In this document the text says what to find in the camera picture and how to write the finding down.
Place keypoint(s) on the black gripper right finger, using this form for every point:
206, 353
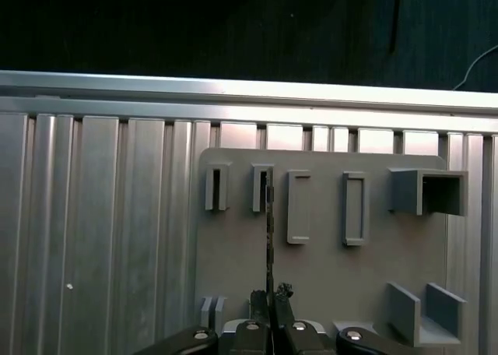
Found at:
299, 339

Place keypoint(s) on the grey plastic parts rack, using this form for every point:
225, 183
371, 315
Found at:
330, 269

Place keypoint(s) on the blue RAM stick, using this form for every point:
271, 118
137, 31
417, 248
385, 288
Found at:
269, 254

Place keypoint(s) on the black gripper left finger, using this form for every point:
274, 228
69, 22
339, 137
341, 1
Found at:
249, 339

